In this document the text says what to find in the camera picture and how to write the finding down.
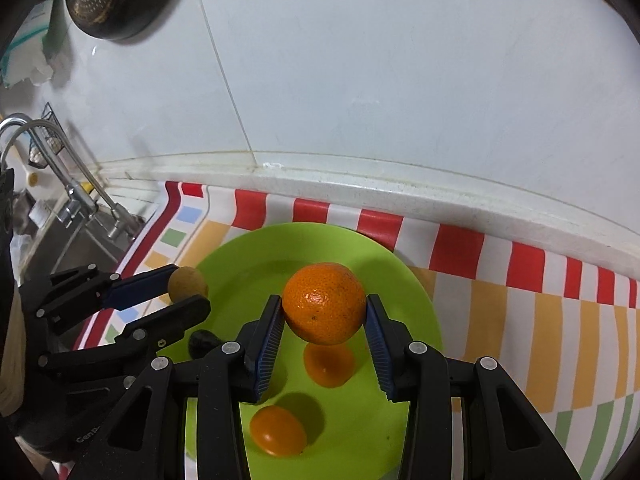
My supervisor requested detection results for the black wire basket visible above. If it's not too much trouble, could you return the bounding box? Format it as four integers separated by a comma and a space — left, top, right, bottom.
28, 102, 63, 169

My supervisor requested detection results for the dark plum front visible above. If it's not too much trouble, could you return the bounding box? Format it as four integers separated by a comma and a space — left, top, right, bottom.
188, 330, 224, 360

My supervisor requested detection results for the large chrome faucet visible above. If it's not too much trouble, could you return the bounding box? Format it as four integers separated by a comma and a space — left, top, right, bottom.
1, 113, 98, 223

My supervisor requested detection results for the colourful striped table mat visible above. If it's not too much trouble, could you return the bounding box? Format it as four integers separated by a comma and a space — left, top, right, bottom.
72, 180, 640, 480

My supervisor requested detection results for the large orange back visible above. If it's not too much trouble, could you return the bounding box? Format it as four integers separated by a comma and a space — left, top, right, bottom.
282, 262, 367, 346

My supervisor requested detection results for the stainless steel sink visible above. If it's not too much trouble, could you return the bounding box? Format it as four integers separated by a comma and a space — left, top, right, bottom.
8, 199, 147, 351

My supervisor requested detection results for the green plate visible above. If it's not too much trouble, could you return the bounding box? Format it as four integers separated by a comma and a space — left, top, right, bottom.
180, 223, 442, 479

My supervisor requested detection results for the small chrome faucet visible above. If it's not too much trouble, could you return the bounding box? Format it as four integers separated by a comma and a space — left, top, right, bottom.
0, 118, 141, 240

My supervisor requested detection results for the teal tissue box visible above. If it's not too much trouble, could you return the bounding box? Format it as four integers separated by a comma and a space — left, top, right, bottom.
1, 0, 67, 89

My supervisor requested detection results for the tan longan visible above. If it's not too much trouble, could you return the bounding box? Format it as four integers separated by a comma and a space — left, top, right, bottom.
167, 266, 208, 302

